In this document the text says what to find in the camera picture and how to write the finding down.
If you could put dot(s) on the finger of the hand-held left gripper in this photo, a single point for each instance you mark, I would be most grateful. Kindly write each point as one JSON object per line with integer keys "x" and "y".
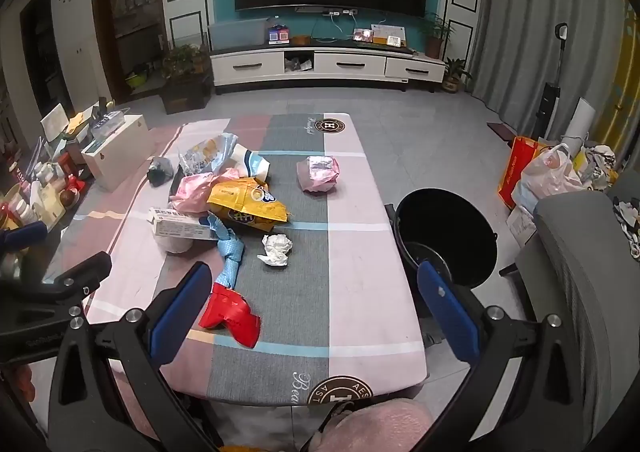
{"x": 65, "y": 277}
{"x": 22, "y": 235}

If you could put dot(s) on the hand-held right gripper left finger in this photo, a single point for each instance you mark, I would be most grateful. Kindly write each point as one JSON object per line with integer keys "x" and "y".
{"x": 180, "y": 312}

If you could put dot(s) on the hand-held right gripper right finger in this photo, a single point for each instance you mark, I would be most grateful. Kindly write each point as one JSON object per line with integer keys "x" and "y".
{"x": 447, "y": 312}

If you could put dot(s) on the red gold-printed packet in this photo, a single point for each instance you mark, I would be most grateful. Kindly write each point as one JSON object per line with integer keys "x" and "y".
{"x": 230, "y": 312}

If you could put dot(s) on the white cardboard box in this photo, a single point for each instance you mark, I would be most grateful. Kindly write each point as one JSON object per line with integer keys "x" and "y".
{"x": 175, "y": 227}

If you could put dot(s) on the black round bin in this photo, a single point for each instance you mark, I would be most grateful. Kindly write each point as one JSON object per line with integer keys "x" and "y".
{"x": 445, "y": 217}

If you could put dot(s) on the white paper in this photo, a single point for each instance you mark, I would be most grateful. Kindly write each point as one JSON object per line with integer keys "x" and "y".
{"x": 275, "y": 249}

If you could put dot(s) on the pink plastic bag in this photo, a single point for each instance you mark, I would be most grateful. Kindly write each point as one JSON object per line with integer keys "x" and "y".
{"x": 192, "y": 192}

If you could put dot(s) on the yellow snack bag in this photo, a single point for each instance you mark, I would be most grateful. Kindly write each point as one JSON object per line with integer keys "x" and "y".
{"x": 235, "y": 202}

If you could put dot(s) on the black bag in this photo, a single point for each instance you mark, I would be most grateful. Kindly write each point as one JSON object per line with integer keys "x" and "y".
{"x": 160, "y": 172}

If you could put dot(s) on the clear face mask packet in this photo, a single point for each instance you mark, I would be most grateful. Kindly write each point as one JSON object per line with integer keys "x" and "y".
{"x": 210, "y": 152}

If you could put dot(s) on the white blue-striped paper cup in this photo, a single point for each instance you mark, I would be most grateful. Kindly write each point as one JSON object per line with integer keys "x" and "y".
{"x": 250, "y": 162}

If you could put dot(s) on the pink tissue packet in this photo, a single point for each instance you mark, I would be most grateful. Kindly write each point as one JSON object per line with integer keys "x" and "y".
{"x": 317, "y": 174}

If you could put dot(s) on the clutter of bottles and boxes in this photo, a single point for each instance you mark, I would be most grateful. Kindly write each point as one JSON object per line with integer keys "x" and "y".
{"x": 50, "y": 177}

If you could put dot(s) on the white round container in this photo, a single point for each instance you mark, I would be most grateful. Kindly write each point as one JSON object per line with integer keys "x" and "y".
{"x": 172, "y": 246}

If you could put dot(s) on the pink grey patchwork tablecloth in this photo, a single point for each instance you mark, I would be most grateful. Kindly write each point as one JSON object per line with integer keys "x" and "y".
{"x": 360, "y": 257}

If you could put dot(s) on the white cardboard carton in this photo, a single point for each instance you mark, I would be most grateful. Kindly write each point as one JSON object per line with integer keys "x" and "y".
{"x": 520, "y": 227}

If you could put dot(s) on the white side cabinet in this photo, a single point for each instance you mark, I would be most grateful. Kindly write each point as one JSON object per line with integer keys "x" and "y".
{"x": 120, "y": 152}

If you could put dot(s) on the person's pink fuzzy clothing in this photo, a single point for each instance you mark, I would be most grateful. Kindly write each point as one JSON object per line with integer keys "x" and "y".
{"x": 380, "y": 424}

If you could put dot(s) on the grey sofa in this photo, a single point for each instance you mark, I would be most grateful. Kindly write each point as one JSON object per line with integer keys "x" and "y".
{"x": 575, "y": 252}

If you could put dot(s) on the red shopping bag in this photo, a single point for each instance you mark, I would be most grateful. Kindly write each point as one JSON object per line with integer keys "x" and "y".
{"x": 512, "y": 172}

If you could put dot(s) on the white plastic bag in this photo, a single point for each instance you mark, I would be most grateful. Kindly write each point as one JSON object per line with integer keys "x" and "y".
{"x": 545, "y": 177}

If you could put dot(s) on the dark red floor mat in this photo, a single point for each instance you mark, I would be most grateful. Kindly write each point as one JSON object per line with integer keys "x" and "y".
{"x": 501, "y": 128}

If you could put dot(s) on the green basin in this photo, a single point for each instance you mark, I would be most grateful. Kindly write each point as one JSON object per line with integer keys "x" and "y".
{"x": 136, "y": 79}

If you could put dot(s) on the pile of clothes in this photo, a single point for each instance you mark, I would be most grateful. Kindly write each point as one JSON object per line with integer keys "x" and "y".
{"x": 600, "y": 162}
{"x": 627, "y": 227}

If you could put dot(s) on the plant in dark planter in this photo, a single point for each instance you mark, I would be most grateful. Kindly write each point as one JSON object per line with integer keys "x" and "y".
{"x": 182, "y": 97}

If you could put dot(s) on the potted plant in patterned pot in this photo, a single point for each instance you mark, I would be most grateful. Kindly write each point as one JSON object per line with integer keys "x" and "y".
{"x": 452, "y": 82}

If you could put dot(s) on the black upright vacuum cleaner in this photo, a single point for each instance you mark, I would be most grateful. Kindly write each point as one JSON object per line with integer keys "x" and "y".
{"x": 545, "y": 102}

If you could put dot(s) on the white tall cylinder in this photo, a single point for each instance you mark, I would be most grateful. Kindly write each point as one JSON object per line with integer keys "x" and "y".
{"x": 580, "y": 119}

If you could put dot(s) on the dark display cabinet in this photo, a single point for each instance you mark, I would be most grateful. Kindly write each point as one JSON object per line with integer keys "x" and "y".
{"x": 130, "y": 7}

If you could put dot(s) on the potted plant in brown pot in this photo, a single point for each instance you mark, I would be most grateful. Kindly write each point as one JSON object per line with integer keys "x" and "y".
{"x": 434, "y": 47}

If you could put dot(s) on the white television cabinet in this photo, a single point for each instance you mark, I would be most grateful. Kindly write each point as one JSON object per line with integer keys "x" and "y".
{"x": 350, "y": 64}

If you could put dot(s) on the glass fish tank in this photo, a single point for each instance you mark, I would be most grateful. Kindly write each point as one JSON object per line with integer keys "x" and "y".
{"x": 235, "y": 34}

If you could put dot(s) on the white desk calendar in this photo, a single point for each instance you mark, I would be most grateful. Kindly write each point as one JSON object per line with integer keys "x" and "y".
{"x": 387, "y": 32}

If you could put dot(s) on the yellow curtain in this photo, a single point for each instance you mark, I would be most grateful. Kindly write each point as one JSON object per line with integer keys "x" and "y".
{"x": 625, "y": 82}

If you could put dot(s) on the blue and red box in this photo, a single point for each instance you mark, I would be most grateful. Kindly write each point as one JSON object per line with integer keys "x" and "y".
{"x": 279, "y": 35}

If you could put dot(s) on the small brown box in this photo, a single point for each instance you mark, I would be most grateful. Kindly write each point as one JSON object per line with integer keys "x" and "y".
{"x": 301, "y": 40}

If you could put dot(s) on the grey curtain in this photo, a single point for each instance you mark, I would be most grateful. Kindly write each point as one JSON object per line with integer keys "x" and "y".
{"x": 525, "y": 7}

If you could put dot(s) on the red picture frame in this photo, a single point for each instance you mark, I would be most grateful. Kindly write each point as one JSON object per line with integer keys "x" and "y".
{"x": 362, "y": 36}

